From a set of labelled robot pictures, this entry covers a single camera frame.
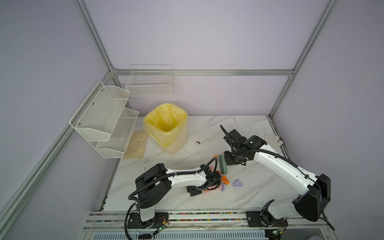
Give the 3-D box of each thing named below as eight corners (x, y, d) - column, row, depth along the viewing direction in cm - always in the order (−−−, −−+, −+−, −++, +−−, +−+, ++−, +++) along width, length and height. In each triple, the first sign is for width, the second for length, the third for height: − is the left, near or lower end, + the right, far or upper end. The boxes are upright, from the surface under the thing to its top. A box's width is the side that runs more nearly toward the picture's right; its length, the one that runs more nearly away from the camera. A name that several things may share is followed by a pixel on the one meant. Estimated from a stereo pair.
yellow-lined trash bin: (151, 157, 98) (139, 133, 78) (157, 130, 113) (149, 103, 93) (186, 157, 98) (183, 133, 78) (187, 130, 113) (185, 103, 93)
